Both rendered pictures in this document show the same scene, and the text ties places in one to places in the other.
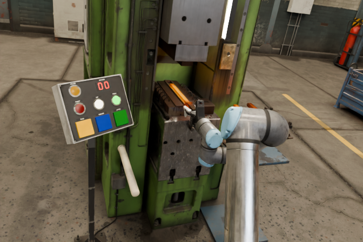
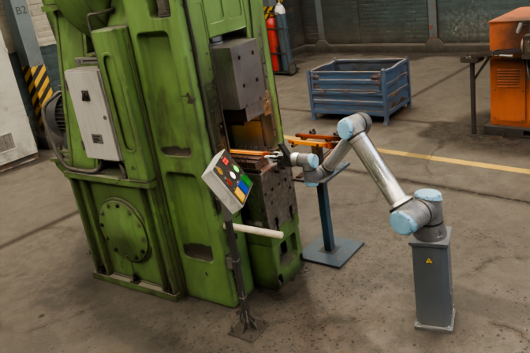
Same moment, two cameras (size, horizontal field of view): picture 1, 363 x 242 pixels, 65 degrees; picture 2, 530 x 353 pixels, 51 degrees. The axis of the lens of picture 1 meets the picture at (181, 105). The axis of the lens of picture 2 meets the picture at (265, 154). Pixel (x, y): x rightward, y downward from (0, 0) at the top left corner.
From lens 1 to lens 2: 2.32 m
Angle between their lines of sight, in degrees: 28
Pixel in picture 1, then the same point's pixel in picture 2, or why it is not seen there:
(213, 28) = (260, 83)
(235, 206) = (377, 165)
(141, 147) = (237, 217)
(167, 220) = (285, 274)
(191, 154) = (282, 196)
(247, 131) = (359, 127)
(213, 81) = (263, 129)
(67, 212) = (195, 328)
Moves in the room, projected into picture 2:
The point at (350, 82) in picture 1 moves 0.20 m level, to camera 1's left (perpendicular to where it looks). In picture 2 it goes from (315, 86) to (303, 90)
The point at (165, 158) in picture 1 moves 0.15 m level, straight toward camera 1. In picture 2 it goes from (269, 209) to (281, 215)
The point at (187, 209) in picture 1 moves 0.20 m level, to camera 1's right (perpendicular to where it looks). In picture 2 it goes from (294, 254) to (315, 245)
